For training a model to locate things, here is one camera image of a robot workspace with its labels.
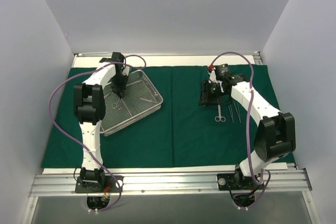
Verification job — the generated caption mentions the steel tweezers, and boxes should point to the steel tweezers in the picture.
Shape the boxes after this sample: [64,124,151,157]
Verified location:
[228,105,234,123]
[234,102,242,123]

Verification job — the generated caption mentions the steel surgical scissors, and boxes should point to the steel surgical scissors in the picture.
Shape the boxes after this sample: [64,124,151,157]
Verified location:
[214,104,226,122]

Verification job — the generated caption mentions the wire mesh instrument tray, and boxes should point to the wire mesh instrument tray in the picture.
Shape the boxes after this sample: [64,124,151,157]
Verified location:
[100,70,163,136]

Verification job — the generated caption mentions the green surgical drape cloth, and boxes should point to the green surgical drape cloth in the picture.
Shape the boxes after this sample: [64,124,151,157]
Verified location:
[41,65,279,168]

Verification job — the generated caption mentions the steel needle holder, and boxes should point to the steel needle holder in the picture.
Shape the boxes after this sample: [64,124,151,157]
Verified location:
[112,98,122,110]

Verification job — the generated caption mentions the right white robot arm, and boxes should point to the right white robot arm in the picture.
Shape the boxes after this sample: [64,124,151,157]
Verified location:
[198,75,296,189]

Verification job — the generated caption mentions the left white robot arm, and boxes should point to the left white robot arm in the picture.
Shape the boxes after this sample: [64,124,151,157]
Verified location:
[74,52,130,192]

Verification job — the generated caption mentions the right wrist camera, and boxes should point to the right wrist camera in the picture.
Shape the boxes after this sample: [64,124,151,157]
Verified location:
[215,63,232,80]

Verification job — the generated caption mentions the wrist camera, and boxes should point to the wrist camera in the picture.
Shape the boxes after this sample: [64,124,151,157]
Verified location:
[215,63,232,80]
[111,52,125,62]

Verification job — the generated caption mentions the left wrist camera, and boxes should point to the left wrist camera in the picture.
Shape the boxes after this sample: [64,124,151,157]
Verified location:
[111,52,125,62]

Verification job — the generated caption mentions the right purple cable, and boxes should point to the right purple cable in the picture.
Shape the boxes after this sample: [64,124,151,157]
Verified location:
[208,51,271,211]

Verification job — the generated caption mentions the purple cable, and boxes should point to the purple cable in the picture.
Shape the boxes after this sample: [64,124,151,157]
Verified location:
[49,54,147,212]
[208,51,271,211]

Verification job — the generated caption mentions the right aluminium rail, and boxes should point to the right aluminium rail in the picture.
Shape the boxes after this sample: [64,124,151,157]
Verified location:
[253,51,296,170]

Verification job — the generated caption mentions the aluminium rail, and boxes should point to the aluminium rail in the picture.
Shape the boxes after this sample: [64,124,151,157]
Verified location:
[253,51,296,170]
[29,169,312,197]

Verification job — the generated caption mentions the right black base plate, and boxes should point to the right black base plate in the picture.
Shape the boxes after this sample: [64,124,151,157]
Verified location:
[216,173,265,191]

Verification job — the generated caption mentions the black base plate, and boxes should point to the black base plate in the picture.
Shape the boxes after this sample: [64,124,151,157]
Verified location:
[75,175,123,194]
[216,173,265,191]

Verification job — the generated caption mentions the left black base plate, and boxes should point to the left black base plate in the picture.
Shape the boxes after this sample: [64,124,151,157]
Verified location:
[75,175,123,194]

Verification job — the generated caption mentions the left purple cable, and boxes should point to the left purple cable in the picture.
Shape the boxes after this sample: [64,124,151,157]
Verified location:
[49,54,147,212]

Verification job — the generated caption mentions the front aluminium rail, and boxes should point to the front aluminium rail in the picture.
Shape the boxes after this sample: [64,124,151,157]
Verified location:
[29,169,312,197]

